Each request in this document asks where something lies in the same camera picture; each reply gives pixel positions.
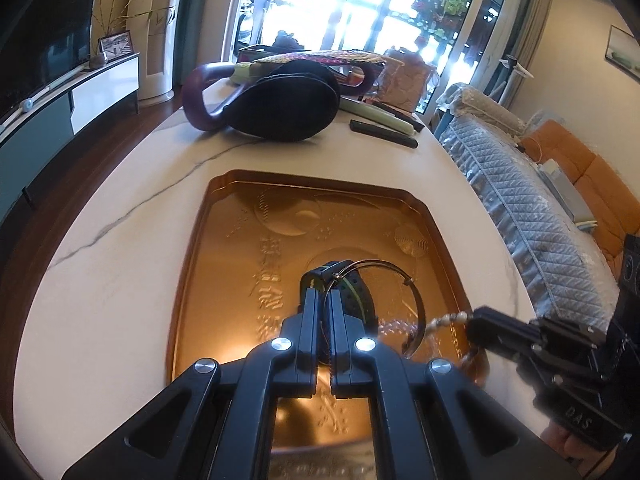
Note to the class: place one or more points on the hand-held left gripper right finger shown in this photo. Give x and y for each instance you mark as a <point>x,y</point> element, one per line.
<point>342,325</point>

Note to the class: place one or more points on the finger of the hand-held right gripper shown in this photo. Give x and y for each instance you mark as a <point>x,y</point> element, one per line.
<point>505,322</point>
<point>500,346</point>

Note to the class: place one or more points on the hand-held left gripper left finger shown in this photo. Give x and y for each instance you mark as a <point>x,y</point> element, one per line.
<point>310,325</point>

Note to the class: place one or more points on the black perforated wristband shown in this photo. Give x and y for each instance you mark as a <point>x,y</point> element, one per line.
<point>325,271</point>

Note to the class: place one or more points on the gold metal tray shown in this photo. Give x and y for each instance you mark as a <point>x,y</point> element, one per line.
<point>240,285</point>

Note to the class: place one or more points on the person's right hand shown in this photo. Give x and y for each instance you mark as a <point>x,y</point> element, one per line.
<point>562,440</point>

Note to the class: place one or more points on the grey quilted sofa cover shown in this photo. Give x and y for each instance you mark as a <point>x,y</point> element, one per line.
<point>525,200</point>

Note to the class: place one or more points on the grey flat box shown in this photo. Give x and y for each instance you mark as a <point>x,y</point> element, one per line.
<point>570,194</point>

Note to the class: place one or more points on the orange sofa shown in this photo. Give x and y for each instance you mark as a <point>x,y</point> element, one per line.
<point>595,165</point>

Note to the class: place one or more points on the black remote control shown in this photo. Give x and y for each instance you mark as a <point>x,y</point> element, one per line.
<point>382,133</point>

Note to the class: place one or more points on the dark slim object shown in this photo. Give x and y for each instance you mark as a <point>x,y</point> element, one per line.
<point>400,116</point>

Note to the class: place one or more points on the black earmuffs purple headband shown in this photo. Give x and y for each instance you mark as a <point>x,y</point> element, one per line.
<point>285,105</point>

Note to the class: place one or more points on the pink gift bag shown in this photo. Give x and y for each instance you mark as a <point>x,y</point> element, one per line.
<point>402,82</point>

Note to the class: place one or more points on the white floor stand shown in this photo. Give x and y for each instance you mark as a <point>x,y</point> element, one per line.
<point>515,66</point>

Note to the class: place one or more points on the patterned woven hand fan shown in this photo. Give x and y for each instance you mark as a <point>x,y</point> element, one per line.
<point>320,58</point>

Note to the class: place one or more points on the dark red box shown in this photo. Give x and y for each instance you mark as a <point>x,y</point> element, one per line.
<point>257,53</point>

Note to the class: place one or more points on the grey curtain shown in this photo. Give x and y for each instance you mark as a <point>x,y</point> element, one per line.
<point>530,25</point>

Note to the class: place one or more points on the glass balcony door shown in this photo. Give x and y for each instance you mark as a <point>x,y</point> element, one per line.
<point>360,15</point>

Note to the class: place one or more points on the white grey television cabinet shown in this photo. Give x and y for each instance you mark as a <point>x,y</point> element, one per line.
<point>60,125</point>

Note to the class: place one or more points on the white standing air conditioner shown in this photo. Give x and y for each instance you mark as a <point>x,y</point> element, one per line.
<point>152,35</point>

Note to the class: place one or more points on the white rod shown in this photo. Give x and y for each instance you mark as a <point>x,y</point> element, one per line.
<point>30,103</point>

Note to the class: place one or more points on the potted bamboo plant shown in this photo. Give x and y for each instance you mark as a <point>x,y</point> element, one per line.
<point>107,15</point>

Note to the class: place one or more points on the flat screen television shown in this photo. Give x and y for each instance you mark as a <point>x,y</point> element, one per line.
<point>45,35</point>

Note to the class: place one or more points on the framed wall picture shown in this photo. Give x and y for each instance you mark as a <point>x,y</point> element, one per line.
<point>624,54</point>

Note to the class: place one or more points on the small photo frame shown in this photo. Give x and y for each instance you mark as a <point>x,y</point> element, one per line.
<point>116,46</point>

